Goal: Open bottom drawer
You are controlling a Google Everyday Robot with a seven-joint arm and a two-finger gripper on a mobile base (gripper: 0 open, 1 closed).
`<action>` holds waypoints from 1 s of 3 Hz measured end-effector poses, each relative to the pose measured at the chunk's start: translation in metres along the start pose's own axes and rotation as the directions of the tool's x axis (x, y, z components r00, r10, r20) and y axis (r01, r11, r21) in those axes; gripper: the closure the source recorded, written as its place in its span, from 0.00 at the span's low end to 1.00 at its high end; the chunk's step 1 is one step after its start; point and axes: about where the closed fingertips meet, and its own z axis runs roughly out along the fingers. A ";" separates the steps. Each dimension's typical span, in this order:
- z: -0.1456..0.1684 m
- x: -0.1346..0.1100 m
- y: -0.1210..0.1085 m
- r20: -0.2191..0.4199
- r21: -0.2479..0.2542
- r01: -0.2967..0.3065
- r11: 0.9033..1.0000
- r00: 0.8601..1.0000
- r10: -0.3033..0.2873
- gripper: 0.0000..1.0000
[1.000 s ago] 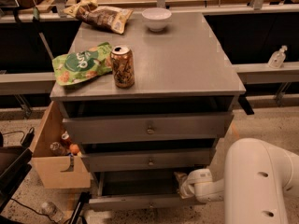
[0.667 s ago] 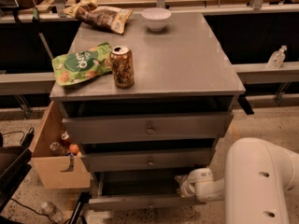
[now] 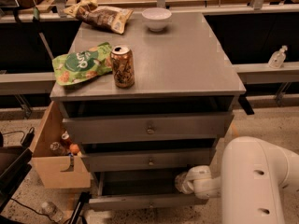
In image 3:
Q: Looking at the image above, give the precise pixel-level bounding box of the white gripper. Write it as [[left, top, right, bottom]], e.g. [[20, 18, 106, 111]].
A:
[[175, 165, 211, 194]]

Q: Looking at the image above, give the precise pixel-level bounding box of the grey bottom drawer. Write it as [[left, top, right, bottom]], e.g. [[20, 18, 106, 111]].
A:
[[89, 169, 207, 211]]

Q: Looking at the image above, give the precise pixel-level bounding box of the grey drawer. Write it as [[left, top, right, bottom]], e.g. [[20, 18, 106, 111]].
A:
[[81, 148, 215, 172], [89, 169, 207, 211], [63, 112, 234, 144]]

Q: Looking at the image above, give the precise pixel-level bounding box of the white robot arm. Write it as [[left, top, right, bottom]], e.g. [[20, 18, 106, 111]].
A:
[[175, 136, 299, 224]]

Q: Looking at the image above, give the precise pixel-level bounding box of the grey top drawer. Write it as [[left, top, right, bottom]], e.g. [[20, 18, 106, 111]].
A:
[[63, 112, 234, 144]]

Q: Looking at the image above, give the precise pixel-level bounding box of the grey middle drawer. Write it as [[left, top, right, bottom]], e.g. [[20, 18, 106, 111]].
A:
[[81, 148, 215, 172]]

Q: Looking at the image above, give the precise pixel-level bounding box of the grey drawer cabinet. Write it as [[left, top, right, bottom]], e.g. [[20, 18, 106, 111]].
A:
[[50, 11, 247, 212]]

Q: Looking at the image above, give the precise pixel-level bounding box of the black tripod leg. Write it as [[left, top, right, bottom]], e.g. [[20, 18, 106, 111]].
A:
[[67, 192, 92, 224]]

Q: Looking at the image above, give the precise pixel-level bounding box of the orange fruit in box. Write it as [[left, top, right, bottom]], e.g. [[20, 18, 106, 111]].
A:
[[69, 144, 79, 155]]

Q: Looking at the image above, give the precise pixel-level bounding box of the hand sanitizer pump bottle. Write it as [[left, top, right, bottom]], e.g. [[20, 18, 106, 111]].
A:
[[268, 45, 288, 69]]

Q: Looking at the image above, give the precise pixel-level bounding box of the gold beverage can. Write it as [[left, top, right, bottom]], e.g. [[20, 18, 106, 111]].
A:
[[110, 45, 135, 89]]

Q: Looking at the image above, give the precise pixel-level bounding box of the dark bottle in box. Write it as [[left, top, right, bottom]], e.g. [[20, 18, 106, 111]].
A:
[[50, 142, 67, 156]]

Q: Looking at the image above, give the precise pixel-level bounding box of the wooden side box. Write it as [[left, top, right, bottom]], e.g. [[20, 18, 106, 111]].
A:
[[30, 102, 91, 189]]

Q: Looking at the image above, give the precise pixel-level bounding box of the clear plastic bottle on floor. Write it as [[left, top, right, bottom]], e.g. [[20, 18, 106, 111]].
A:
[[41, 202, 64, 222]]

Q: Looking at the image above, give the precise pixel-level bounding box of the white bowl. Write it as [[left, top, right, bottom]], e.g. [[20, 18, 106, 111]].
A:
[[142, 7, 172, 32]]

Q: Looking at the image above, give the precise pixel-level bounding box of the green snack bag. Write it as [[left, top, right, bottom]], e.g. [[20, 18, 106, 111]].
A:
[[52, 42, 112, 86]]

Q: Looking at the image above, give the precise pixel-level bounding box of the black equipment at left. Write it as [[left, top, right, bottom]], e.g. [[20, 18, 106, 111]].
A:
[[0, 128, 35, 212]]

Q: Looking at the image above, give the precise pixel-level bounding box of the brown chip bag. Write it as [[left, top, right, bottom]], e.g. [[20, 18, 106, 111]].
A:
[[64, 0, 133, 35]]

